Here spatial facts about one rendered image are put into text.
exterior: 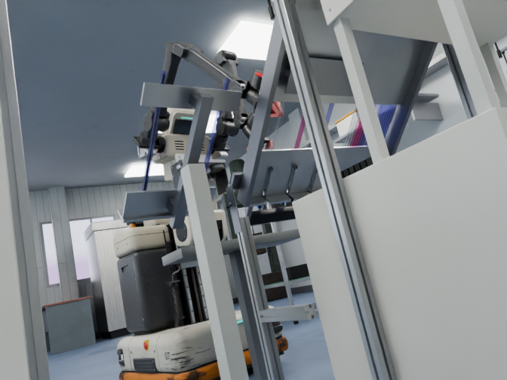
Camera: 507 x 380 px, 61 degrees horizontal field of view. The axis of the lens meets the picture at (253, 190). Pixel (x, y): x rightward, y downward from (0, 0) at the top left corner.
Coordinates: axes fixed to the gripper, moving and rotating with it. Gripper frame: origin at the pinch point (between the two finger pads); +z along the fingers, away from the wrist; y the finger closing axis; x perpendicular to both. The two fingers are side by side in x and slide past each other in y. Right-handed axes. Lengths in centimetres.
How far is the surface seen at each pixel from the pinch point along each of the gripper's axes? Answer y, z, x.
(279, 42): -10.0, 5.3, -24.3
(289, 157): 7.3, 1.7, 15.9
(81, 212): 63, -675, 467
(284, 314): -13, 43, 49
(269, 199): 1.3, 3.9, 31.9
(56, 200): 19, -680, 436
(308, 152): 15.7, 1.7, 14.4
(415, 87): 58, 5, -13
